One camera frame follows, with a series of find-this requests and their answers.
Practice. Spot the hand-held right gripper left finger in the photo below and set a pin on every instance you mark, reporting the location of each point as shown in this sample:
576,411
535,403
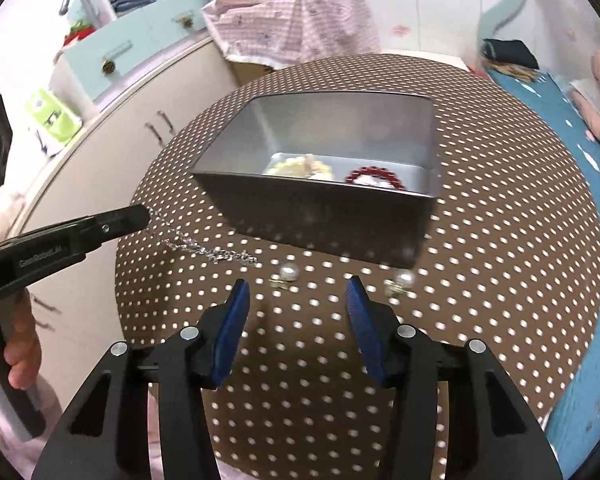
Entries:
230,330

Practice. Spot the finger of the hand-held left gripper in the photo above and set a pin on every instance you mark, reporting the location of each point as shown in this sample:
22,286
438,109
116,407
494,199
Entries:
115,215
115,232

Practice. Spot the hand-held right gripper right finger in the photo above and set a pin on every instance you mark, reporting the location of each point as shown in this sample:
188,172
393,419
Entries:
365,330

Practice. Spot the pearl earring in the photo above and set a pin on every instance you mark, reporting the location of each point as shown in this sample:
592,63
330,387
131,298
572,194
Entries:
405,278
288,272

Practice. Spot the grey metal tin box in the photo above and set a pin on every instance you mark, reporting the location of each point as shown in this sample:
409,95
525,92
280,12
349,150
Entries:
305,225

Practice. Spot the person's left hand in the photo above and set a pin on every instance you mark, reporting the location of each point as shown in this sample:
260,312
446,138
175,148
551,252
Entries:
25,345

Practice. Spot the beige cabinet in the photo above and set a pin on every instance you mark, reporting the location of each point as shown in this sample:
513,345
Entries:
105,160

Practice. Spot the green white plastic gadget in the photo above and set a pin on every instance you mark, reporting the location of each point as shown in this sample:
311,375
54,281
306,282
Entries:
50,115

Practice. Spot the teal drawer unit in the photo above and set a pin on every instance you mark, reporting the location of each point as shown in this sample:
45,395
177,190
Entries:
130,45

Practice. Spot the red green plush toy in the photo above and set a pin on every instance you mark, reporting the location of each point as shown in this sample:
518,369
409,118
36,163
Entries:
77,32

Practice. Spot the cardboard box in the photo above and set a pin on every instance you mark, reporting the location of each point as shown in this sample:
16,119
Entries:
250,71

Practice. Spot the folded jeans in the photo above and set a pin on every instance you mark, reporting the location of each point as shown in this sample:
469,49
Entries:
130,2

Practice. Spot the pink checkered cloth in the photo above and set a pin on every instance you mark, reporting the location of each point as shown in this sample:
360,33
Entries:
290,25

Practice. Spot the blue patterned bed sheet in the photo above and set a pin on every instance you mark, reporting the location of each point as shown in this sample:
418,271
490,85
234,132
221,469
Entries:
580,185

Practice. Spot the white board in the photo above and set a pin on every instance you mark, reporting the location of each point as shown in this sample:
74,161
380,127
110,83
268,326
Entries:
455,61

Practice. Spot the folded tan garment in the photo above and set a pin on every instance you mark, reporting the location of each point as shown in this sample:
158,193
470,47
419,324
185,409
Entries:
515,72

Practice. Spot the faint pink butterfly sticker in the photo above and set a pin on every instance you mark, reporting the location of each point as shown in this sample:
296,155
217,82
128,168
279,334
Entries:
402,30

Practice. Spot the folded dark clothes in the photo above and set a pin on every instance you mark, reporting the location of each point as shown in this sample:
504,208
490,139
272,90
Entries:
510,52

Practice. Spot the white pillow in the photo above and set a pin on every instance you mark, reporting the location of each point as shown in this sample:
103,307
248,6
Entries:
575,87

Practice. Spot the white wardrobe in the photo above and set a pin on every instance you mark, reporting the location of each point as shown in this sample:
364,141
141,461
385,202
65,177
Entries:
440,5

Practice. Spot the teal bunk bed frame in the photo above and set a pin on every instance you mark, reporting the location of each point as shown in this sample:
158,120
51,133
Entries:
502,15

